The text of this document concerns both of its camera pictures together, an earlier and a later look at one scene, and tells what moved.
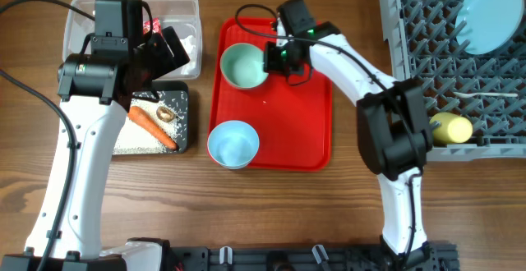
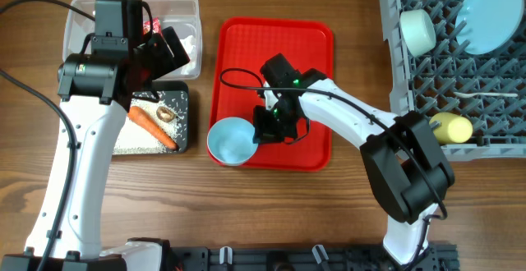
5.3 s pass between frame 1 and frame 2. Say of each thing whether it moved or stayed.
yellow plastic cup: stayed
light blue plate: stayed
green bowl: moved
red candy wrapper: stayed
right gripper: moved
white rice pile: stayed
